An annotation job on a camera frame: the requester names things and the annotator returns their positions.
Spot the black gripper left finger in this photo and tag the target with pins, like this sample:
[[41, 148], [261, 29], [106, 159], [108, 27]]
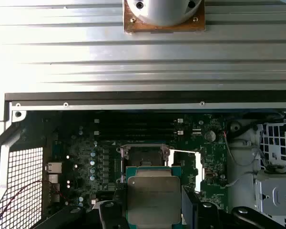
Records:
[[120, 214]]

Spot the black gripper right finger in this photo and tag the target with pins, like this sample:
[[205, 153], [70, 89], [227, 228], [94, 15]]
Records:
[[190, 214]]

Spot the silver CPU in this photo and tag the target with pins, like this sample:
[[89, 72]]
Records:
[[152, 198]]

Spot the CPU socket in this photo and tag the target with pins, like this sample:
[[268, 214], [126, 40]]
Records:
[[145, 155]]

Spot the black RAM slot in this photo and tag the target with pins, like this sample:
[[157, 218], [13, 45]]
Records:
[[138, 126], [138, 132], [138, 120], [138, 137]]

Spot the internal USB port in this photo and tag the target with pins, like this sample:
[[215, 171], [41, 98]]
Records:
[[211, 174]]

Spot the green motherboard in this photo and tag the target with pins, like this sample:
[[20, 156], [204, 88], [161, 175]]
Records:
[[85, 143]]

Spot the silver coin battery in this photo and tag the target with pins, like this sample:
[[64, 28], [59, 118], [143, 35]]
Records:
[[209, 136]]

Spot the metal ethernet port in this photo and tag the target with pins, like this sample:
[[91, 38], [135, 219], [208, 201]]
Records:
[[54, 167]]

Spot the metal drive cage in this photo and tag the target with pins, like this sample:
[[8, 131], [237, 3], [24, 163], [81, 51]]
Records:
[[276, 190]]

